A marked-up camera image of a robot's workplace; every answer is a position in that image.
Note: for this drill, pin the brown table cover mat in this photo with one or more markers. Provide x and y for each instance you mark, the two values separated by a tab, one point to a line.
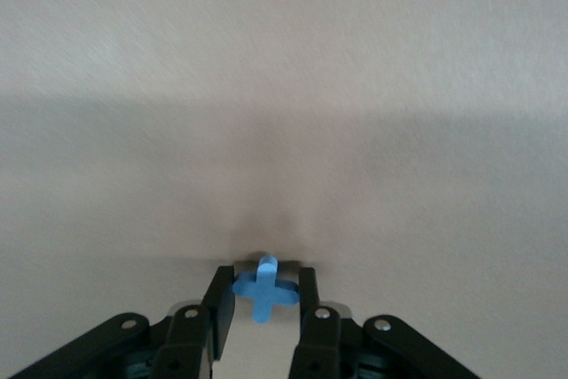
284	86

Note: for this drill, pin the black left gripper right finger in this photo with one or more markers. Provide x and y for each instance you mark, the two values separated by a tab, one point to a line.
310	330

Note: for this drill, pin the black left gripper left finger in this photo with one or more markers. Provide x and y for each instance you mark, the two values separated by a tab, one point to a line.
222	308

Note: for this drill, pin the blue foam cross letter x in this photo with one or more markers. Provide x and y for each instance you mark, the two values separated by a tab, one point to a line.
264	294

